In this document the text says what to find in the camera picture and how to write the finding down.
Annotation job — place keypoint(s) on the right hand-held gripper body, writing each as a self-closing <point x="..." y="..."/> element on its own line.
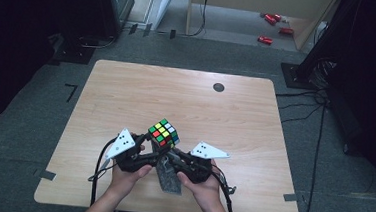
<point x="209" y="151"/>

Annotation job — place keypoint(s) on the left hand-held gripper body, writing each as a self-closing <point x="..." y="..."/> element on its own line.
<point x="121" y="144"/>

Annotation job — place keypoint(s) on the multicoloured puzzle cube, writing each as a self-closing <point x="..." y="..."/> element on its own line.
<point x="163" y="132"/>

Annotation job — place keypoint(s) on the grey cloth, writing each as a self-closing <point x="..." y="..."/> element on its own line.
<point x="169" y="181"/>

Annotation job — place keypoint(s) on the person's left hand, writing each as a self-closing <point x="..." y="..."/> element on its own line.
<point x="124" y="181"/>

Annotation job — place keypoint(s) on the person's right hand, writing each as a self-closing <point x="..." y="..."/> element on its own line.
<point x="206" y="192"/>

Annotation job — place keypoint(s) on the dark round table grommet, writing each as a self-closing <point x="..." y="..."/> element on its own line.
<point x="218" y="87"/>

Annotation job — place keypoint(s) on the black angled floor tape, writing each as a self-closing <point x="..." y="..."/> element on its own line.
<point x="71" y="91"/>

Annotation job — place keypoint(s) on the grey tape strip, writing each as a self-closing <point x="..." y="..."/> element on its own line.
<point x="290" y="197"/>
<point x="47" y="175"/>

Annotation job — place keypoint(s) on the dark floor tape piece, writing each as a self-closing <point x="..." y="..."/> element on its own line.
<point x="133" y="28"/>
<point x="172" y="34"/>
<point x="147" y="29"/>

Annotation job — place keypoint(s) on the black metal stand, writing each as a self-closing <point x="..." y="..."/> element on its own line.
<point x="290" y="76"/>

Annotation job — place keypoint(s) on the red can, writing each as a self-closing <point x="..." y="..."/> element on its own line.
<point x="286" y="31"/>
<point x="277" y="17"/>
<point x="270" y="19"/>
<point x="264" y="40"/>

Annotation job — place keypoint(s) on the black cabinet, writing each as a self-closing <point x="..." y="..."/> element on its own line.
<point x="116" y="7"/>

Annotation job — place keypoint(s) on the white panel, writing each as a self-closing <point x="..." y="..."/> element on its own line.
<point x="164" y="4"/>

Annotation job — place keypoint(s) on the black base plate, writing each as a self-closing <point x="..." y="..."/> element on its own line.
<point x="72" y="53"/>

